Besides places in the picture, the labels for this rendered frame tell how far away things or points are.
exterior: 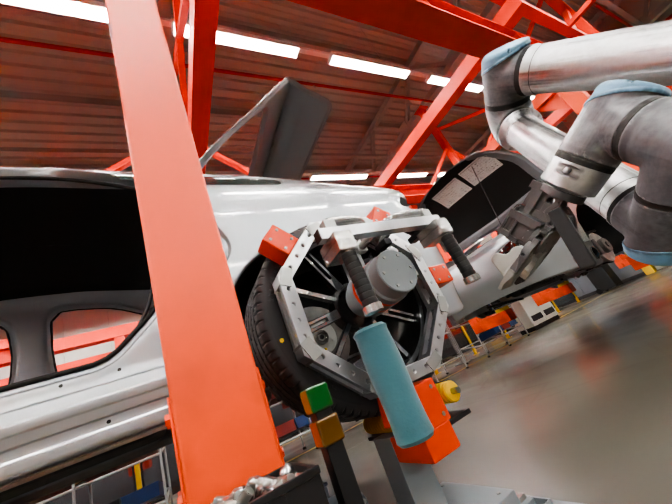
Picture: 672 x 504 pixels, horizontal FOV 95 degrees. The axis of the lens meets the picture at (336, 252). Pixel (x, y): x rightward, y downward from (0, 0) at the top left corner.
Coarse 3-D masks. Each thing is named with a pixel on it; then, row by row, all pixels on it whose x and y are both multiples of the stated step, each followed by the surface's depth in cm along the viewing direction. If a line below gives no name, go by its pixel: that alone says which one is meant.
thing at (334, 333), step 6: (306, 312) 143; (312, 312) 144; (318, 312) 145; (324, 312) 146; (312, 318) 142; (318, 324) 137; (324, 330) 137; (330, 330) 138; (336, 330) 144; (342, 330) 145; (330, 336) 136; (336, 336) 138; (348, 336) 145; (330, 342) 135; (336, 342) 136; (348, 342) 143; (324, 348) 132; (330, 348) 133; (348, 348) 142; (342, 354) 139; (348, 354) 140
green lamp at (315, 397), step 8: (320, 384) 51; (304, 392) 50; (312, 392) 50; (320, 392) 50; (328, 392) 51; (304, 400) 51; (312, 400) 49; (320, 400) 50; (328, 400) 50; (304, 408) 51; (312, 408) 49; (320, 408) 49
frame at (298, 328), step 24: (312, 240) 95; (288, 264) 87; (288, 288) 84; (432, 288) 104; (288, 312) 80; (432, 312) 104; (312, 336) 79; (432, 336) 94; (312, 360) 76; (336, 360) 78; (432, 360) 89; (360, 384) 77
